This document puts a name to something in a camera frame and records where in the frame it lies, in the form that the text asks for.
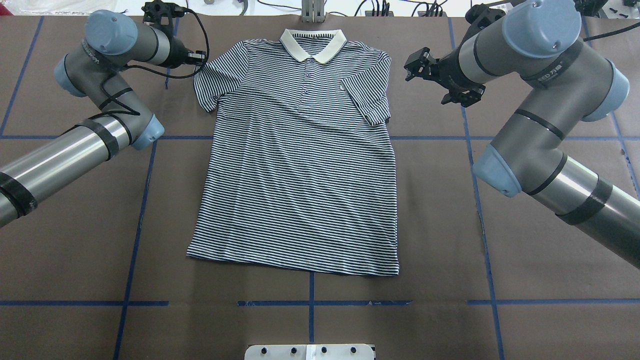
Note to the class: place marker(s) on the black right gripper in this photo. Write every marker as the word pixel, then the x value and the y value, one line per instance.
pixel 446 71

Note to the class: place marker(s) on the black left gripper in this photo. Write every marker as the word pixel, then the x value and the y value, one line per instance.
pixel 178 52

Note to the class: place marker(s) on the navy white striped polo shirt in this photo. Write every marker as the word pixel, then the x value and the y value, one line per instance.
pixel 302 170

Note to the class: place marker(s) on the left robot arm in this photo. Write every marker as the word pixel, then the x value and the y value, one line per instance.
pixel 112 43

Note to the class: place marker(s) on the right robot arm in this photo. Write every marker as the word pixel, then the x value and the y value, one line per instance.
pixel 571 83

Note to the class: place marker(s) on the aluminium frame post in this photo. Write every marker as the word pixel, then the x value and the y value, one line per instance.
pixel 313 11

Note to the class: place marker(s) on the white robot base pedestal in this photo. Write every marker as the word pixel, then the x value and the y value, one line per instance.
pixel 336 351

